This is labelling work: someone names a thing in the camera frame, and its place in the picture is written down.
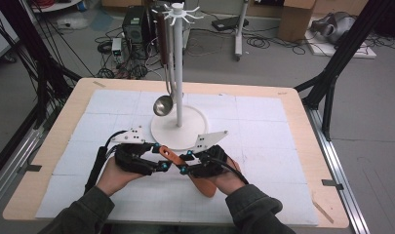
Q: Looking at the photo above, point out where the black computer tower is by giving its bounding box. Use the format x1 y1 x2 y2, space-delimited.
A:
121 5 152 45

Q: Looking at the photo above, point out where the flat black box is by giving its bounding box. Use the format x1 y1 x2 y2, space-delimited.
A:
212 16 251 32

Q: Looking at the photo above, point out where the white pole stand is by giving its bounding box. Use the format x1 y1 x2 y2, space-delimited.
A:
233 0 251 61

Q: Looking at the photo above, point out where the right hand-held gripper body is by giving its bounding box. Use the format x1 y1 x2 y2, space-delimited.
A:
186 130 230 179

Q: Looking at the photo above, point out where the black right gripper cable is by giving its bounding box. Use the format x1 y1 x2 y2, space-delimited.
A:
208 155 250 185

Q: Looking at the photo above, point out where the tangle of black cables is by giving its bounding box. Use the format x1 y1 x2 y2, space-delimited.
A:
95 25 164 80

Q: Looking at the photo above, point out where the flat white board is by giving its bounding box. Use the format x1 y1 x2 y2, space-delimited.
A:
304 28 378 59

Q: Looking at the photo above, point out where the white grid mat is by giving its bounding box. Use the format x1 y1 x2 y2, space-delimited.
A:
35 89 320 227

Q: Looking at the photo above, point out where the grey bag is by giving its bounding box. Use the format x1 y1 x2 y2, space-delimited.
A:
310 11 357 45

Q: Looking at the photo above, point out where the white cabinet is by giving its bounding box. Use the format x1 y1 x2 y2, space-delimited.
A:
0 0 20 62

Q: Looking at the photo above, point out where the black frame stand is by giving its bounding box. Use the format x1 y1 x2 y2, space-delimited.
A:
294 0 395 141
0 0 83 130

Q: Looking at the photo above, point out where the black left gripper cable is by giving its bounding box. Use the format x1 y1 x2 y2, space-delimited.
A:
84 130 129 195

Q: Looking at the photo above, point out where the white utensil rack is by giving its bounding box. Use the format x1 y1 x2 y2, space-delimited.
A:
150 2 209 151

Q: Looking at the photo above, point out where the cardboard box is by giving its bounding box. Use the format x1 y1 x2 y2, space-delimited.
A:
277 0 318 43

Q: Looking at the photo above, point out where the white round table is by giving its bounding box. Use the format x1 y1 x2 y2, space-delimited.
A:
30 0 83 14

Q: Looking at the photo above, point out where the small white power box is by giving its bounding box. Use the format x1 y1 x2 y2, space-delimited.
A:
111 37 123 57

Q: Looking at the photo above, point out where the person's left hand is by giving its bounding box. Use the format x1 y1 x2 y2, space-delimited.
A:
96 156 144 198

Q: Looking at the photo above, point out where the aluminium rail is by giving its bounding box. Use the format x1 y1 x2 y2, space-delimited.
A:
303 105 371 234
0 125 47 214

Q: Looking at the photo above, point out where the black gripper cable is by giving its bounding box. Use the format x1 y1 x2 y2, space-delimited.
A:
208 155 250 185
84 130 129 195

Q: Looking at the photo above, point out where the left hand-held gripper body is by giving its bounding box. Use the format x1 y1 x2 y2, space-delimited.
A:
110 126 161 176

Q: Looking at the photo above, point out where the coil of black cables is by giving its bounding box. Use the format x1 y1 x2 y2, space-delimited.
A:
245 32 308 56

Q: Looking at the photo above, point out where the person's right hand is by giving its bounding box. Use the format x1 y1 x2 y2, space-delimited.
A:
206 156 247 196

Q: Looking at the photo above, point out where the steel ladle with wooden handle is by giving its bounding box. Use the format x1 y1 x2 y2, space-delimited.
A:
152 12 175 117

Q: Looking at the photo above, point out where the wooden rice paddle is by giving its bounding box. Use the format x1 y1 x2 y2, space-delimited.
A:
158 145 218 199

